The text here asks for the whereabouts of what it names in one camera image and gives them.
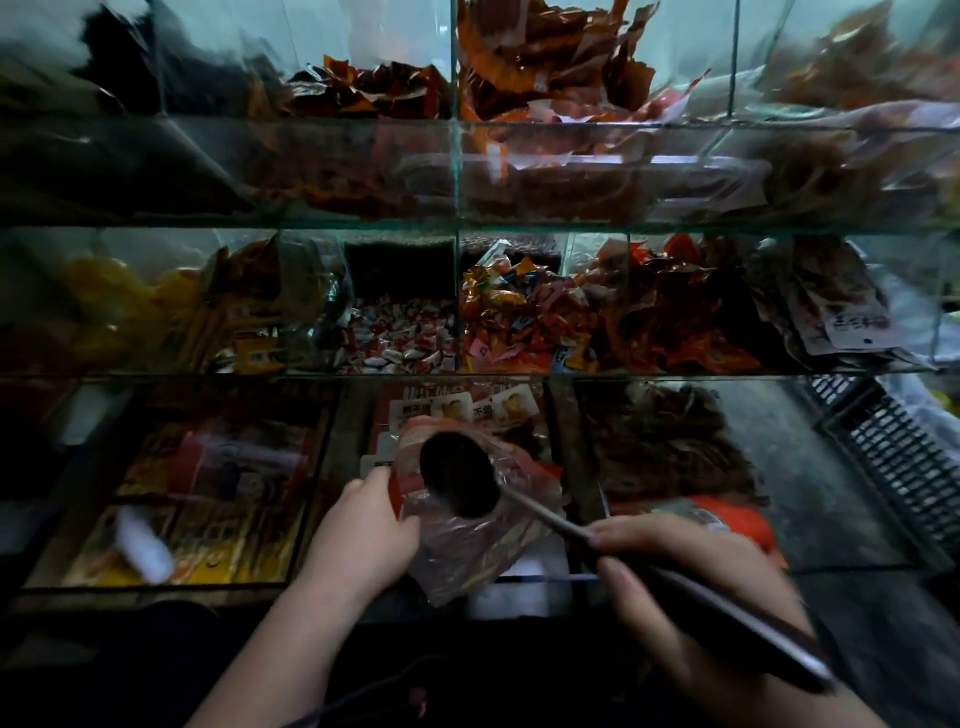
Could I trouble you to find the person's left forearm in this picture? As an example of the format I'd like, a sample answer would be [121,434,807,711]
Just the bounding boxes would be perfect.
[186,577,365,728]

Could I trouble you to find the pile of multicoloured candies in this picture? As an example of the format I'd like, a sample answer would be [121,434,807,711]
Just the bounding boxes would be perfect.
[459,253,601,376]

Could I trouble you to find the metal ladle with black handle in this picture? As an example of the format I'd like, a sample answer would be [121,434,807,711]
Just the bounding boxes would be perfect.
[418,431,838,696]

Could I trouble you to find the white blurred packet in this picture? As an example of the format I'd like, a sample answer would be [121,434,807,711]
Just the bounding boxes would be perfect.
[114,504,178,588]

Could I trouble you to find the pile of brown snack packets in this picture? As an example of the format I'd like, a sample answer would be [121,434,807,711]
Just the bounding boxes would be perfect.
[757,0,960,114]

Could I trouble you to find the black plastic basket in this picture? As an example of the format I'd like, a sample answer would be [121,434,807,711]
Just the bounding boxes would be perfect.
[804,373,960,558]

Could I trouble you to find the person's right hand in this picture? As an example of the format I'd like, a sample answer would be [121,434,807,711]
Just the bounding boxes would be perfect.
[586,513,834,706]

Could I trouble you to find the person's left hand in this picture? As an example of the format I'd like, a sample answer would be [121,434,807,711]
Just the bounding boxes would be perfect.
[298,465,423,603]

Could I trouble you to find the pile of dark red packets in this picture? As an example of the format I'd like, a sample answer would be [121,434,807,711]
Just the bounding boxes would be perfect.
[247,54,453,121]

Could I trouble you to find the pile of red portrait packets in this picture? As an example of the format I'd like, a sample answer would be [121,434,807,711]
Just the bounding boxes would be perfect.
[360,381,558,481]

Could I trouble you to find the pile of orange snack packets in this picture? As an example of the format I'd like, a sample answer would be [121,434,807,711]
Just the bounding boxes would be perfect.
[456,0,710,127]

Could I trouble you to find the pile of dark brown packets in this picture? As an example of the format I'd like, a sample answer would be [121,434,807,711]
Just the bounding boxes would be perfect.
[583,381,768,513]

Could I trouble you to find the orange snack packet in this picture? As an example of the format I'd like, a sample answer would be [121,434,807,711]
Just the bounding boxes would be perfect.
[611,493,790,571]

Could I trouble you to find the pile of red white candies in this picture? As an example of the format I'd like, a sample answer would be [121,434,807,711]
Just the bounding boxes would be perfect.
[333,294,460,376]

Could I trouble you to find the glass display case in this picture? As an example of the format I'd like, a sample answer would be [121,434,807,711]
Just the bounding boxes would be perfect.
[0,0,960,616]

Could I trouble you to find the pile of yellow snack packets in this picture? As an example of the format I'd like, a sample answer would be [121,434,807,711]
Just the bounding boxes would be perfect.
[60,238,290,376]

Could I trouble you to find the pile of yellow red packets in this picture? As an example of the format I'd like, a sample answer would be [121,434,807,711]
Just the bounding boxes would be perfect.
[63,411,333,590]

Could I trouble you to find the pile of red orange packets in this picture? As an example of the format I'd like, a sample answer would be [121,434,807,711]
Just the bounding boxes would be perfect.
[596,234,765,376]

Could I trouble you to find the clear plastic bag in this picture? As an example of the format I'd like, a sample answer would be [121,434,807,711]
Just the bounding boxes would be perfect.
[388,416,568,610]

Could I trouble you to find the person's right forearm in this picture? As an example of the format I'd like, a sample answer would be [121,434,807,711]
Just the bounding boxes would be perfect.
[693,675,894,728]

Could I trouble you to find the pile of clear white-label packets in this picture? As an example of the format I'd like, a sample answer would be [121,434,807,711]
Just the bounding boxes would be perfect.
[746,236,935,374]

